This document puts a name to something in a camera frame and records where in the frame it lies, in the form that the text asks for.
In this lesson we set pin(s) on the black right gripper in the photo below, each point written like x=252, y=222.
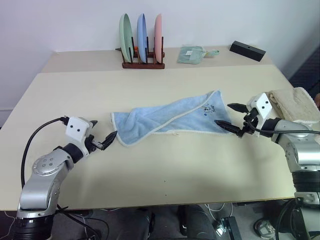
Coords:
x=250, y=123

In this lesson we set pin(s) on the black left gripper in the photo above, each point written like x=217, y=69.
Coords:
x=93, y=145

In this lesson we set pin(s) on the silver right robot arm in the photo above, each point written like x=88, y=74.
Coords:
x=302, y=155

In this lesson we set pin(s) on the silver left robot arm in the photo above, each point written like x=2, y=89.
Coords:
x=45, y=185

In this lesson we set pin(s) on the light blue towel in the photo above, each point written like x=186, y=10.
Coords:
x=175, y=117

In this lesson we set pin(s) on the beige folded towel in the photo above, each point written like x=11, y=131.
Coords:
x=292, y=102

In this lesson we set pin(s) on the bystander's hand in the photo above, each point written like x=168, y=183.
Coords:
x=318, y=100

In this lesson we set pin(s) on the black rectangular box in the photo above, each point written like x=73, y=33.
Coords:
x=247, y=50

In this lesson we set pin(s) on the green folded cloth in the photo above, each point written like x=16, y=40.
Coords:
x=190, y=54

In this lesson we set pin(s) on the brown wooden plate rack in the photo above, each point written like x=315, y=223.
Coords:
x=143, y=65

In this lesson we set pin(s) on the green plate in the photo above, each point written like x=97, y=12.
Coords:
x=125, y=37

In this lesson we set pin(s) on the blue plate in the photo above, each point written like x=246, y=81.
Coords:
x=141, y=37

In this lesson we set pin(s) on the pink plate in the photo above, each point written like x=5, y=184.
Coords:
x=158, y=37

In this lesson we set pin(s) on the dark rounded shape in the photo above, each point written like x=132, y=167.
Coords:
x=197, y=222

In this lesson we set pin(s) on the black floor box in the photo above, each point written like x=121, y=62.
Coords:
x=228, y=228

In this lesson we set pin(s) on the grey sneaker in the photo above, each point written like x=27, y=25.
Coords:
x=263, y=228

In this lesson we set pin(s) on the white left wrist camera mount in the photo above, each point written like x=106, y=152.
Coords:
x=76, y=128

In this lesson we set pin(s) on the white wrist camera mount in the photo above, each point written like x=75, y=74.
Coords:
x=262, y=107
x=76, y=128

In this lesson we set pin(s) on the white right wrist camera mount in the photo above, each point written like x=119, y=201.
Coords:
x=262, y=107

